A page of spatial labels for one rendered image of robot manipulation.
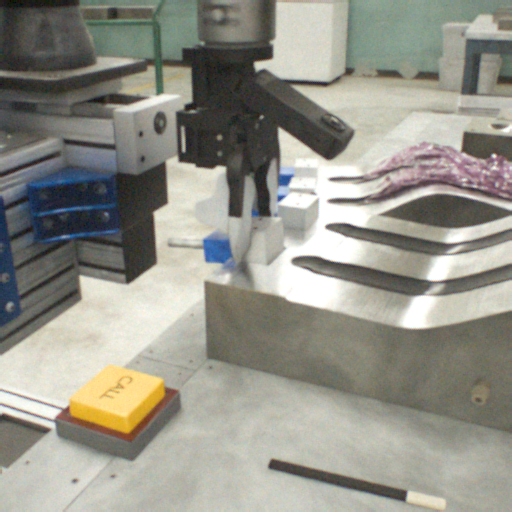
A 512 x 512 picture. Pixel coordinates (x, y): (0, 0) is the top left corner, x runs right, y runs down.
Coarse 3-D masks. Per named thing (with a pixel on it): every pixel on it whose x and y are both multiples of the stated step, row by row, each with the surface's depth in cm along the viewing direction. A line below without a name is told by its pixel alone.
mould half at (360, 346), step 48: (288, 240) 74; (336, 240) 74; (432, 240) 76; (240, 288) 63; (288, 288) 63; (336, 288) 64; (480, 288) 60; (240, 336) 65; (288, 336) 63; (336, 336) 61; (384, 336) 59; (432, 336) 57; (480, 336) 55; (336, 384) 63; (384, 384) 60; (432, 384) 58
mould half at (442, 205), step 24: (336, 168) 113; (360, 168) 112; (336, 192) 101; (360, 192) 100; (408, 192) 91; (432, 192) 88; (456, 192) 88; (480, 192) 91; (384, 216) 90; (408, 216) 89; (432, 216) 89; (456, 216) 89; (480, 216) 88; (504, 216) 88
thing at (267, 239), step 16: (256, 224) 69; (272, 224) 69; (176, 240) 74; (192, 240) 73; (208, 240) 70; (224, 240) 69; (256, 240) 67; (272, 240) 69; (208, 256) 71; (224, 256) 70; (256, 256) 68; (272, 256) 69
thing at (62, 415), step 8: (168, 392) 59; (176, 392) 59; (168, 400) 58; (64, 408) 57; (160, 408) 57; (56, 416) 56; (64, 416) 56; (152, 416) 56; (80, 424) 55; (88, 424) 55; (96, 424) 55; (144, 424) 55; (104, 432) 54; (112, 432) 54; (120, 432) 54; (136, 432) 54; (128, 440) 53
